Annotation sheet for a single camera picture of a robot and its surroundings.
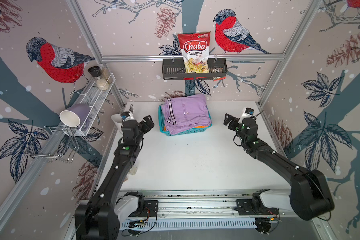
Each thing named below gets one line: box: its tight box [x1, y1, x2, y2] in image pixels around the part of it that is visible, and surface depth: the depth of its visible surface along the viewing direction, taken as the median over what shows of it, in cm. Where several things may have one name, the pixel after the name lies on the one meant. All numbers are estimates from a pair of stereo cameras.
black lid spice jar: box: [87, 66, 110, 91], surface depth 83 cm
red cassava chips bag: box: [177, 31, 211, 74], surface depth 83 cm
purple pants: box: [161, 93, 212, 134], surface depth 101 cm
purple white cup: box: [59, 103, 91, 128], surface depth 63 cm
